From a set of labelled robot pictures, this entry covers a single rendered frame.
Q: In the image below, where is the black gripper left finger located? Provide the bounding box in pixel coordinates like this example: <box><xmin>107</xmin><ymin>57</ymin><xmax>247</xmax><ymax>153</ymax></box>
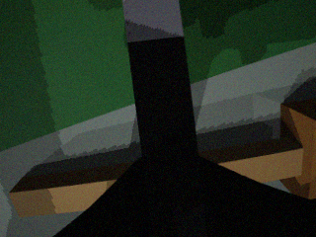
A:
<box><xmin>54</xmin><ymin>157</ymin><xmax>154</xmax><ymax>237</ymax></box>

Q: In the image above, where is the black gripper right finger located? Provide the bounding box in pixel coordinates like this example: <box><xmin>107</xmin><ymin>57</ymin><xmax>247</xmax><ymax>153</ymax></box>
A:
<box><xmin>198</xmin><ymin>157</ymin><xmax>316</xmax><ymax>237</ymax></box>

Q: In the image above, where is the green putting mat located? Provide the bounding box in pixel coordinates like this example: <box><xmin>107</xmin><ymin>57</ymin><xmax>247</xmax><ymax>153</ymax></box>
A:
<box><xmin>0</xmin><ymin>0</ymin><xmax>316</xmax><ymax>151</ymax></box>

